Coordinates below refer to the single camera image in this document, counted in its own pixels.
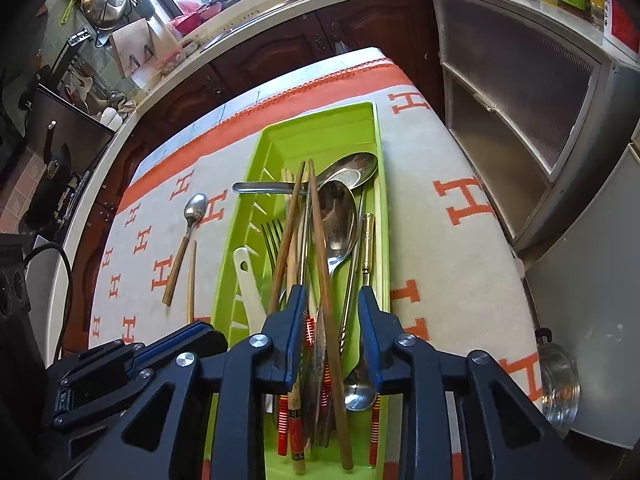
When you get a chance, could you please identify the white ceramic spoon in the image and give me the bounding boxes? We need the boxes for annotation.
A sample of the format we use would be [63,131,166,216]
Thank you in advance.
[232,246,268,333]

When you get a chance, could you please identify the large steel spoon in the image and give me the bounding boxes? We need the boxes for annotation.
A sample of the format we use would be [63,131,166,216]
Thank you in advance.
[305,180,359,453]

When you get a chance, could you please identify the green plastic tray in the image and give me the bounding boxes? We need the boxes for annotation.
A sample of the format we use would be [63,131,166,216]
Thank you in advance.
[202,101,391,480]

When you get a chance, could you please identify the wooden cutting board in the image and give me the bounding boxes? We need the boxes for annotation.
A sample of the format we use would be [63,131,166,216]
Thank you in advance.
[109,17,173,78]

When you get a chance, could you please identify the bamboo chopstick red patterned end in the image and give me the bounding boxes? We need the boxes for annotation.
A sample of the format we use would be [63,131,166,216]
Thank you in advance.
[186,240,197,323]
[289,382,307,473]

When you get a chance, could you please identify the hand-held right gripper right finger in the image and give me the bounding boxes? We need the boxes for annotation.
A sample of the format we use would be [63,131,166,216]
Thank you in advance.
[357,286,581,480]

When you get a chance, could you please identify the white jar red label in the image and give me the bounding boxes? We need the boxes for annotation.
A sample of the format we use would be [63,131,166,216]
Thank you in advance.
[602,0,640,56]

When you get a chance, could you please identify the brown wooden chopstick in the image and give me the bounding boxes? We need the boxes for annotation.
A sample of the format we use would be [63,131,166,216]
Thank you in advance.
[307,158,355,472]
[267,161,307,315]

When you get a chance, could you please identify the black stove splash panel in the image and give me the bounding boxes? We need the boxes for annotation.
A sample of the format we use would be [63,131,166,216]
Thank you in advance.
[27,85,116,181]

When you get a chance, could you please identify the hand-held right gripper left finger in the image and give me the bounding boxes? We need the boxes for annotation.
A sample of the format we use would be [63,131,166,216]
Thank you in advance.
[75,285,308,480]

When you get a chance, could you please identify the food container red lid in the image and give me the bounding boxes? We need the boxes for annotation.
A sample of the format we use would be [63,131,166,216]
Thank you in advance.
[155,42,198,73]

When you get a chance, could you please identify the knife holder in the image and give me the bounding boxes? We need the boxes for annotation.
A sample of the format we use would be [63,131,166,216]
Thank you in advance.
[127,0,158,21]

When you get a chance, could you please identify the grey metal cabinet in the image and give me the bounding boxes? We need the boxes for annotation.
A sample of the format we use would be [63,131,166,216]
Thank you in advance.
[430,0,613,251]

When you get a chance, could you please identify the red plastic bowl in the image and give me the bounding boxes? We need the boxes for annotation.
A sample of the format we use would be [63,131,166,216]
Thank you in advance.
[169,2,221,36]

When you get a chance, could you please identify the white stacked bowls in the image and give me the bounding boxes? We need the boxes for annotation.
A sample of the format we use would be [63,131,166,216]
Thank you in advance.
[97,105,126,131]

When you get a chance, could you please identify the steel pot glass lid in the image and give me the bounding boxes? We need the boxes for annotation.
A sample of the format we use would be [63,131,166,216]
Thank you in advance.
[535,327,582,428]

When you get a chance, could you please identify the bent handle steel spoon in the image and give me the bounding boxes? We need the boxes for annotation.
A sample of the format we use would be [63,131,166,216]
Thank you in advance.
[232,152,379,196]

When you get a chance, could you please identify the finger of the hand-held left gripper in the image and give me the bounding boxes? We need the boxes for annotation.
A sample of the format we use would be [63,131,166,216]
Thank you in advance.
[134,321,228,358]
[62,341,173,401]

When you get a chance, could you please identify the brown wooden kitchen cabinets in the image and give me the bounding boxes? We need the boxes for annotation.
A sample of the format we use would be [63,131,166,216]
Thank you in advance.
[65,0,446,271]

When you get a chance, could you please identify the grey refrigerator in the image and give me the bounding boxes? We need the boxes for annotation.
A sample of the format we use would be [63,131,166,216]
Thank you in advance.
[510,60,640,451]

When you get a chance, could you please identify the wooden handled steel spoon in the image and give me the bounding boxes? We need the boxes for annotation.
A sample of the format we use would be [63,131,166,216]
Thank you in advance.
[161,193,209,307]

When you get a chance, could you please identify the black cable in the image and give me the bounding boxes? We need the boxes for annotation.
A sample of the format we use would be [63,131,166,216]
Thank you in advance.
[22,241,74,361]

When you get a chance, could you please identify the orange white printed blanket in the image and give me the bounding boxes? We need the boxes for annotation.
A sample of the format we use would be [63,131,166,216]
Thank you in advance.
[87,57,546,480]

